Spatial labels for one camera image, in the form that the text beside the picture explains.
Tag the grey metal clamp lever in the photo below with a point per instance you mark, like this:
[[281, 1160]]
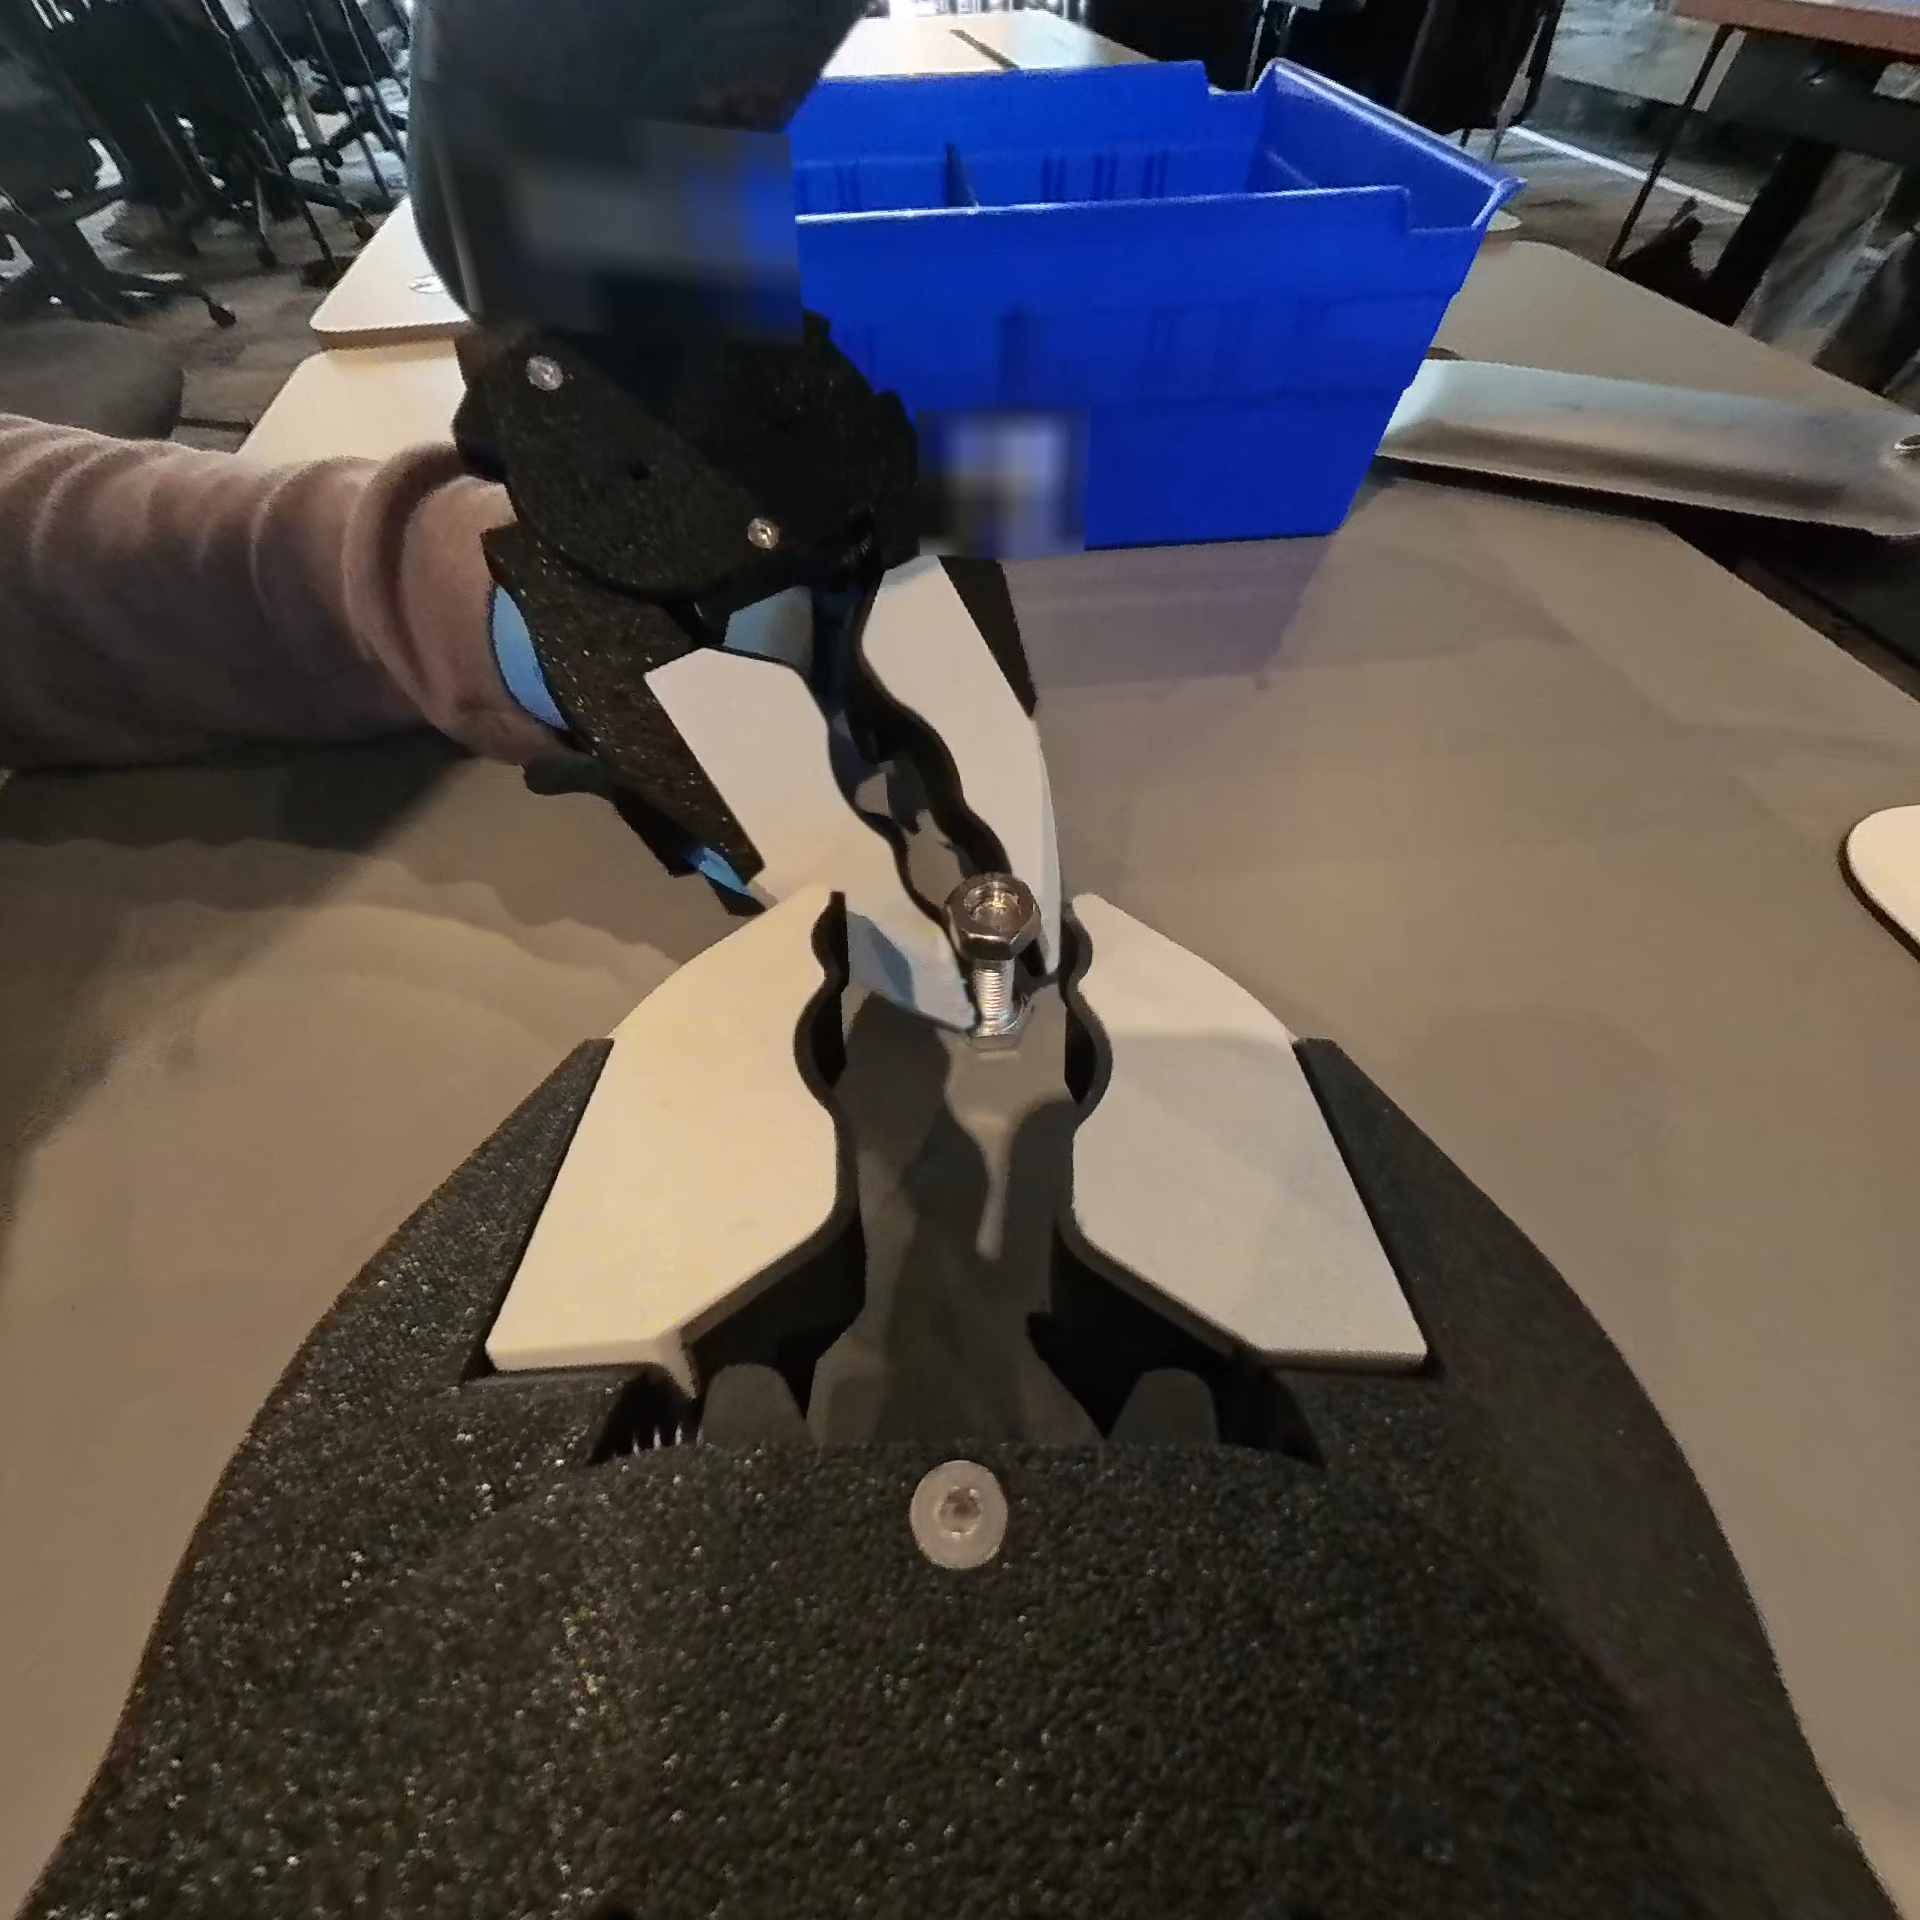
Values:
[[1649, 436]]

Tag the brown table with black legs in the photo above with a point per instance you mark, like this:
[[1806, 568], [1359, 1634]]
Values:
[[1802, 25]]

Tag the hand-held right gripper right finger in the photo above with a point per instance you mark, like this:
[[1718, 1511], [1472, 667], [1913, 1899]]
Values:
[[1247, 1187]]

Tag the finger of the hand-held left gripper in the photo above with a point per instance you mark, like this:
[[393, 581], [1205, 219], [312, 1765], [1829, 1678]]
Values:
[[764, 764], [975, 674]]

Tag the person's left forearm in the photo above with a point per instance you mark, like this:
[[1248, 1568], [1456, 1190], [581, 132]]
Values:
[[228, 597]]

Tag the group of black office chairs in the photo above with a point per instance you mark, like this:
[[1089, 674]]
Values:
[[194, 134]]

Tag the blue plastic bin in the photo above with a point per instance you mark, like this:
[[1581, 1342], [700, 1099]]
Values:
[[1199, 378]]

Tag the beige table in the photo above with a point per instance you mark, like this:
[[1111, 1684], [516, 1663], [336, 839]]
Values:
[[1050, 44], [389, 292]]

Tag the silver hex nut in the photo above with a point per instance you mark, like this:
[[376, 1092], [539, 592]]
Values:
[[960, 910]]

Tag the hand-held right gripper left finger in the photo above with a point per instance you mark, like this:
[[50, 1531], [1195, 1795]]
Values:
[[675, 1169]]

